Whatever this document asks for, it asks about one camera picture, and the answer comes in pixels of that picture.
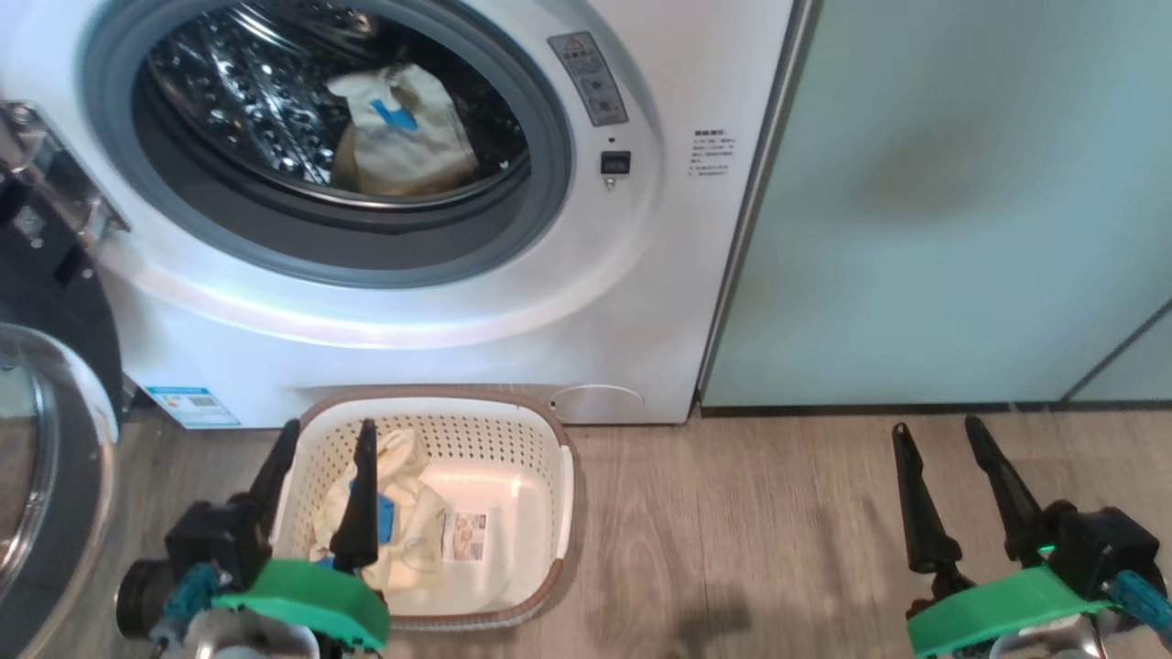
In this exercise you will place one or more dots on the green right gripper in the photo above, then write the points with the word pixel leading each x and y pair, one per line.
pixel 998 609

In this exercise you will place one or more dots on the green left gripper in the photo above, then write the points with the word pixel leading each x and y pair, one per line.
pixel 302 595

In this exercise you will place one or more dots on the yellow garment large blue patches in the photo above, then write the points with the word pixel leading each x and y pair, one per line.
pixel 412 531

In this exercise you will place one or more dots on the round black glass washer door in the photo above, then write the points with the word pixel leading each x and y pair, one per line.
pixel 55 476

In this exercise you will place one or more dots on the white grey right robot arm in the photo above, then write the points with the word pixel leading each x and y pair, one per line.
pixel 1062 641

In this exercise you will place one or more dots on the pale green wide cabinet door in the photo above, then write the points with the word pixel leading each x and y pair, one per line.
pixel 961 201

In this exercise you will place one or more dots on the white front-load washing machine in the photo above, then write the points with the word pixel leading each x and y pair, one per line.
pixel 549 293

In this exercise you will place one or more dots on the stainless steel washing machine drum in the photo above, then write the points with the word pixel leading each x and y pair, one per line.
pixel 238 110

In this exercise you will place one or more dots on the metal door hinge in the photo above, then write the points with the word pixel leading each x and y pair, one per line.
pixel 64 183

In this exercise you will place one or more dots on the black door lock slot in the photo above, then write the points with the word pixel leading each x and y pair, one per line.
pixel 615 165

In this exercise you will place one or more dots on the white basket label sticker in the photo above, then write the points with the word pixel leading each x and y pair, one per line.
pixel 465 535

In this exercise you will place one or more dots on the blue energy label sticker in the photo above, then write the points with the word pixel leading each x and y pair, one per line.
pixel 192 407

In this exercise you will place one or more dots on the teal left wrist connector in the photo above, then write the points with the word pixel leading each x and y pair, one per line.
pixel 188 595

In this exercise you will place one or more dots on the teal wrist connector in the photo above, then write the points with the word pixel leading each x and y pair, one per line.
pixel 188 595
pixel 1140 599

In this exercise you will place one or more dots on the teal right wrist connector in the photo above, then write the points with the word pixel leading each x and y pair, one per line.
pixel 1140 599

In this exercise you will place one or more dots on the cream perforated laundry basket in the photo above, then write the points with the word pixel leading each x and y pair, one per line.
pixel 540 494

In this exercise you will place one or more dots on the pale green narrow cabinet panel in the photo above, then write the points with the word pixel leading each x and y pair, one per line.
pixel 1135 366

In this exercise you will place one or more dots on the round white drain filter cover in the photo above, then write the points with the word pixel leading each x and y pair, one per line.
pixel 600 405

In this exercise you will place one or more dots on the grey cabinet edge strip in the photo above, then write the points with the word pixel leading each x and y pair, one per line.
pixel 760 183

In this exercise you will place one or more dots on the grey warning sticker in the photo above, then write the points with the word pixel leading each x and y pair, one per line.
pixel 591 82

